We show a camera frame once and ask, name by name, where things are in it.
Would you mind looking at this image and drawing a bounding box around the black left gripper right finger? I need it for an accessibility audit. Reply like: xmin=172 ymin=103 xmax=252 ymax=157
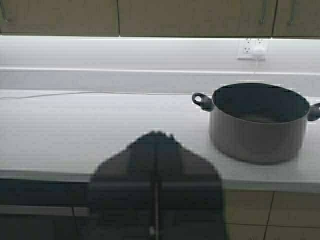
xmin=155 ymin=132 xmax=228 ymax=240

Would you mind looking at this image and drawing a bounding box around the white wall outlet plate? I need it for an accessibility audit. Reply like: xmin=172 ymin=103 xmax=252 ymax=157
xmin=237 ymin=38 xmax=269 ymax=61

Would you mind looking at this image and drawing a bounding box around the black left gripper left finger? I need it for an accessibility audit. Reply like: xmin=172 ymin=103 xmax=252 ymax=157
xmin=87 ymin=131 xmax=156 ymax=240

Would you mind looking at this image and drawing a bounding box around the grey pot with black handles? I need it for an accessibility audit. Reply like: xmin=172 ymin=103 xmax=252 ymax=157
xmin=191 ymin=82 xmax=320 ymax=165

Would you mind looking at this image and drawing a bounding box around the lower left wooden drawer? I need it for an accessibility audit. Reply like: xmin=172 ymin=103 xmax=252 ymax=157
xmin=0 ymin=204 xmax=89 ymax=240

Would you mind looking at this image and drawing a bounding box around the white power adapter plug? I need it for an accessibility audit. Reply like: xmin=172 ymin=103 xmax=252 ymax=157
xmin=252 ymin=38 xmax=266 ymax=58

